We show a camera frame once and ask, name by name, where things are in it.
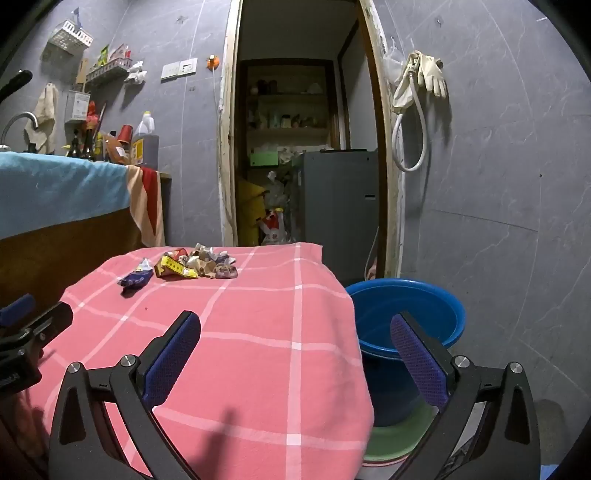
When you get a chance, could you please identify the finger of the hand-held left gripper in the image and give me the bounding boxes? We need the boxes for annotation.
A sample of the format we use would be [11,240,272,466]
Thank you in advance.
[14,302,75,358]
[0,294,37,328]

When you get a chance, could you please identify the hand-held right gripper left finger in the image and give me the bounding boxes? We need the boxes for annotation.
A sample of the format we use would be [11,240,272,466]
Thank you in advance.
[47,310,202,480]

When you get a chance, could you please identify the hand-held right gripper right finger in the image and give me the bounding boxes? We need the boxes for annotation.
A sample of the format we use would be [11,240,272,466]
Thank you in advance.
[390,311,542,480]

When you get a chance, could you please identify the blue plastic bucket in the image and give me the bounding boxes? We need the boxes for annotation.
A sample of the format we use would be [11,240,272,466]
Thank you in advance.
[344,278,466,428]

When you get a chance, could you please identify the blue snack wrapper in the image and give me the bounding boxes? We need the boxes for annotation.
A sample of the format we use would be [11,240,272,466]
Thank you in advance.
[117,258,154,291]

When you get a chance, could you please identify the yellow snack wrapper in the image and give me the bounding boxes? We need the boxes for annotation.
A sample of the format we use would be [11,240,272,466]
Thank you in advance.
[154,251,199,280]

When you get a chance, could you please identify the silver brown wrapper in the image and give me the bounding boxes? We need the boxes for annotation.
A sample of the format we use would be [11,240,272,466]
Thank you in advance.
[191,243,232,265]

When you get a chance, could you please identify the brown cabinet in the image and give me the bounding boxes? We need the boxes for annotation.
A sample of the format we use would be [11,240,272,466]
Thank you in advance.
[0,208,144,315]

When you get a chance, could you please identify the green plastic basin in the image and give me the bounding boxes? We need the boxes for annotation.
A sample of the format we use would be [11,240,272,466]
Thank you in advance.
[362,401,439,464]

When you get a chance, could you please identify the pink checked blanket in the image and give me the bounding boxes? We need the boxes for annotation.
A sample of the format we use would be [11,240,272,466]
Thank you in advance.
[28,242,375,480]

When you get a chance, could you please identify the light blue towel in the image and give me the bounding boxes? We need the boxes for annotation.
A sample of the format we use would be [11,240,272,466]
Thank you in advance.
[0,152,132,241]

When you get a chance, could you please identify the orange red striped towel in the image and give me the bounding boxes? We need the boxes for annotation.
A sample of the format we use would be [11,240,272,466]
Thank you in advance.
[126,165,166,247]

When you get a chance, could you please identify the red white bag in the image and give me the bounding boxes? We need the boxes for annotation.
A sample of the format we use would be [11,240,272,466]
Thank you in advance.
[259,208,284,245]

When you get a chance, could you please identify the yellow bag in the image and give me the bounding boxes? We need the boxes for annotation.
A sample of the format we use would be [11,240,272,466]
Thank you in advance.
[238,179,271,247]

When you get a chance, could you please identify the dark sauce bottles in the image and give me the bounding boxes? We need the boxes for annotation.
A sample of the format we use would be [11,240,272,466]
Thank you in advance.
[65,129,105,162]

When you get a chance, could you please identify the grey washing machine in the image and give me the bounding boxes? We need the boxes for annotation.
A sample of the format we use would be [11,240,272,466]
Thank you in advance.
[293,148,380,282]

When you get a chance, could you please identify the orange seasoning packet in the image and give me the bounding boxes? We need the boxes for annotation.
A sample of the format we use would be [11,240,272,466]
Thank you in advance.
[102,131,132,164]

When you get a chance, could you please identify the metal faucet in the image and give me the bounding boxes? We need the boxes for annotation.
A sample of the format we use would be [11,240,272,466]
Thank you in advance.
[0,112,38,151]

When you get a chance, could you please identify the large cooking oil bottle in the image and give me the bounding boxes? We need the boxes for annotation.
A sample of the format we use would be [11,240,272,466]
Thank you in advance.
[131,111,160,169]

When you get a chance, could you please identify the beige rag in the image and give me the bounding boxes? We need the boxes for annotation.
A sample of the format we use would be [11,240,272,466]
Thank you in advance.
[25,83,60,155]

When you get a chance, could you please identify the clear plastic bags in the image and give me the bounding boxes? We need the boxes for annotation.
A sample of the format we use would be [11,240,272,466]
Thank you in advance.
[267,171,296,209]

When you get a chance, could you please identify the red kitchen brush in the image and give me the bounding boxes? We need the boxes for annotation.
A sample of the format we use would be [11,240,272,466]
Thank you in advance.
[85,100,103,134]

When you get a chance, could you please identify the metal grater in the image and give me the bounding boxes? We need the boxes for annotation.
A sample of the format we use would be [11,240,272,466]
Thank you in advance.
[65,90,90,123]

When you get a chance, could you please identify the black bar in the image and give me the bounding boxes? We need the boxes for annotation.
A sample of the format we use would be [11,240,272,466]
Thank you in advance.
[0,69,33,100]

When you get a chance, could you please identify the wooden shelf unit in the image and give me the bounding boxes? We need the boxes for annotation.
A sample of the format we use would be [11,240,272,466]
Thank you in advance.
[238,59,342,153]

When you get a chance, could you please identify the white crumpled plastic bag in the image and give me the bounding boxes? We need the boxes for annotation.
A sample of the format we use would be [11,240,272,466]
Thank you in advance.
[124,60,148,85]

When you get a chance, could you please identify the cream rubber glove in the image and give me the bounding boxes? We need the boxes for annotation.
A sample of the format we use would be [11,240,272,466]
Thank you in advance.
[418,54,448,99]
[392,53,421,114]

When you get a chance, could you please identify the white cable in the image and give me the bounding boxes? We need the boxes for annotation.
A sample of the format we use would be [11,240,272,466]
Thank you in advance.
[364,228,380,280]

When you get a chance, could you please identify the white hose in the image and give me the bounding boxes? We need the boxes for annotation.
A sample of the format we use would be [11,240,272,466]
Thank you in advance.
[392,60,428,173]

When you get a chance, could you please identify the wooden door frame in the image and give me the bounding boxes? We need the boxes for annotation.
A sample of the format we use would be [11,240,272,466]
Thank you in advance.
[217,0,407,280]

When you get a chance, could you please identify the white wall rack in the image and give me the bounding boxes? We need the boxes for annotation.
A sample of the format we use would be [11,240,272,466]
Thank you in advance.
[85,44,134,86]

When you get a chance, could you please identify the white wall basket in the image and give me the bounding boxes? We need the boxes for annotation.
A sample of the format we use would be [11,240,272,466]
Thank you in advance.
[48,19,94,58]

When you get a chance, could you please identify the clear wall plastic bag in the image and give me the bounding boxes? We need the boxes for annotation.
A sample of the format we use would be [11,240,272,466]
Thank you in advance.
[384,39,408,85]

